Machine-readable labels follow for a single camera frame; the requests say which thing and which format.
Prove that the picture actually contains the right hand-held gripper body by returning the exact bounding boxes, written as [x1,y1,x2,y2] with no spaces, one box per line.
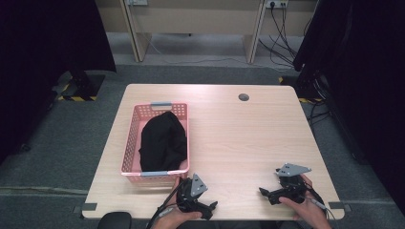
[274,162,312,204]

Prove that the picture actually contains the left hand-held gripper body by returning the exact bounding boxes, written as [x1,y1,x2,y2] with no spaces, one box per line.
[176,173,209,215]

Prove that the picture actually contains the pink plastic basket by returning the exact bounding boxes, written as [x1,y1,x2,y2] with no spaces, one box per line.
[119,101,191,183]

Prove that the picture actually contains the black cloth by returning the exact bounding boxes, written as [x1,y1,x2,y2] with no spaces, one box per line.
[138,111,188,173]

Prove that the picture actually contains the person's right hand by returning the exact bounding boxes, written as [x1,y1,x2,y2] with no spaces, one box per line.
[278,174,332,229]

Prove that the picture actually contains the black rounded seat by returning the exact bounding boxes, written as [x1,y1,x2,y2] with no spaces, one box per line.
[96,211,133,229]

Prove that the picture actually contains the black stand base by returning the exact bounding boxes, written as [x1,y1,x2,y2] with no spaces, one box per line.
[278,73,324,105]
[52,70,106,103]

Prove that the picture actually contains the black curtain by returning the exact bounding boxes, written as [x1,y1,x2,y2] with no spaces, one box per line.
[292,0,405,218]
[0,0,117,165]

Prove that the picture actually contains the white power strip with plugs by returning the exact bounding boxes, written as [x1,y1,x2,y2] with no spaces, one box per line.
[266,0,289,10]

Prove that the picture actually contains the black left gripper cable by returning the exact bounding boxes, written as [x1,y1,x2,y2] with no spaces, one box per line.
[145,178,189,229]

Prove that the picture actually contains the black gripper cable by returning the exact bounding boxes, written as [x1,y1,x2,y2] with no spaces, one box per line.
[145,178,189,229]
[304,185,338,222]

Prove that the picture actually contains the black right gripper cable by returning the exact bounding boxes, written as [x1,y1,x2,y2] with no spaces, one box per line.
[304,185,338,222]

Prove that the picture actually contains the grey table corner bracket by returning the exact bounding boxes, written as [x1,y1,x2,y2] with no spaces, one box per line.
[72,202,98,215]
[328,201,353,214]

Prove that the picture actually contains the black cables beside stand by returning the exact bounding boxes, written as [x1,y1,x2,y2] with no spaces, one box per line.
[306,77,333,129]

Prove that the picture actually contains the white floor cable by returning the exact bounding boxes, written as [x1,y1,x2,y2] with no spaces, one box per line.
[139,31,289,71]

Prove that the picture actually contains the bundle of black floor cables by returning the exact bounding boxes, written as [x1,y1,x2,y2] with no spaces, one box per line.
[257,5,314,69]

